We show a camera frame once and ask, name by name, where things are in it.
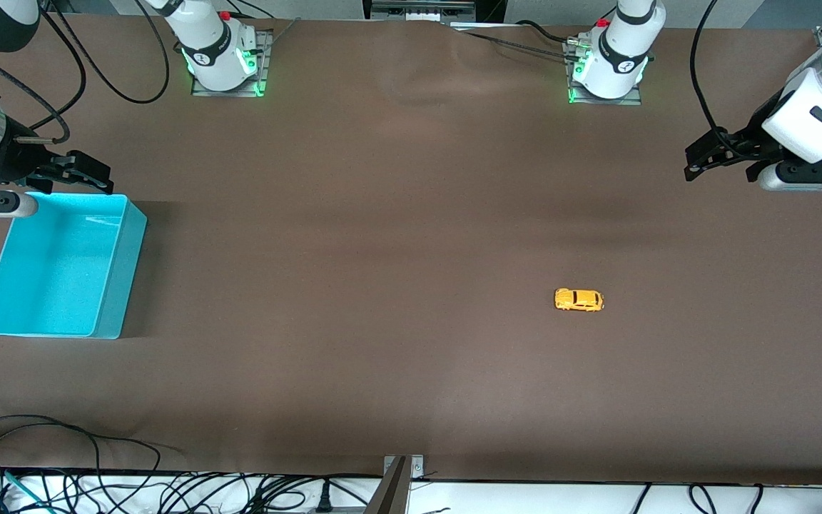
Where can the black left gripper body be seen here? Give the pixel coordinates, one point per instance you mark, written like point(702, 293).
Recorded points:
point(751, 138)

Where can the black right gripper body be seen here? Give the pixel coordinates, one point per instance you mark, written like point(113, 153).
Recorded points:
point(14, 158)

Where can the yellow beetle toy car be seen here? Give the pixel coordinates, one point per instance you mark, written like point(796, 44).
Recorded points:
point(581, 300)

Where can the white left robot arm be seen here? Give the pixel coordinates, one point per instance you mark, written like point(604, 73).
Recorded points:
point(621, 61)

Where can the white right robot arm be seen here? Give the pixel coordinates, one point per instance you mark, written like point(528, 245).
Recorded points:
point(211, 57)

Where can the teal plastic bin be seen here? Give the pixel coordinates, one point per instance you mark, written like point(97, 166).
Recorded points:
point(54, 278)

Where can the brown table cover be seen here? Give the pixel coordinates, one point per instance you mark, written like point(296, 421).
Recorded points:
point(411, 250)

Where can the black box with sockets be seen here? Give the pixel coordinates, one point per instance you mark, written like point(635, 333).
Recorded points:
point(422, 8)

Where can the white ledge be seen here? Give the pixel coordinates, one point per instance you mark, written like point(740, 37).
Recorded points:
point(525, 500)

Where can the black power plug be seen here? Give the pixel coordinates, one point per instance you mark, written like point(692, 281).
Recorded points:
point(324, 502)

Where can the grey power strip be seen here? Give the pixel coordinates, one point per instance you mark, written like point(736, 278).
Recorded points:
point(340, 510)

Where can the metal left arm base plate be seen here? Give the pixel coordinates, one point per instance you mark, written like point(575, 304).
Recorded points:
point(628, 100)

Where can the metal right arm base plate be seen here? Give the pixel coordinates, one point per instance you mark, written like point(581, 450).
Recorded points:
point(261, 71)

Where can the metal table bracket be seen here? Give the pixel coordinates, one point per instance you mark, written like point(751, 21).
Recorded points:
point(400, 475)

